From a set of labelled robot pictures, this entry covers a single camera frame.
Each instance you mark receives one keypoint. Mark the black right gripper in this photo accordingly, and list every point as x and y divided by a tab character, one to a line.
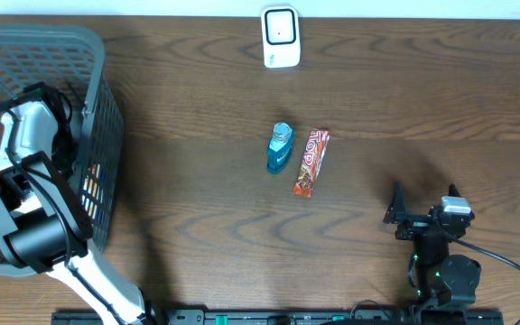
396	213

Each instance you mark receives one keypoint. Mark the red chocolate bar wrapper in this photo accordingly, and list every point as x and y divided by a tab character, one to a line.
314	153

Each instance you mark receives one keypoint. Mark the teal mouthwash bottle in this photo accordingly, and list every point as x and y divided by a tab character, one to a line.
280	147

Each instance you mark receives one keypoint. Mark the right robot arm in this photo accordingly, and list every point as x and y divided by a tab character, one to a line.
444	280

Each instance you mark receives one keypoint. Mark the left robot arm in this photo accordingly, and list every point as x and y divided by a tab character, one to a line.
44	229

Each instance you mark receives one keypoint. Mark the white barcode scanner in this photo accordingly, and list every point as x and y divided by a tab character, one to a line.
281	37

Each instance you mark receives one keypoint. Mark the gray plastic basket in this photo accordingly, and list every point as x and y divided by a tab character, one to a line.
71	59

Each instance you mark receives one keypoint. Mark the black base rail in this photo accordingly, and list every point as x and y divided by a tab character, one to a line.
361	316

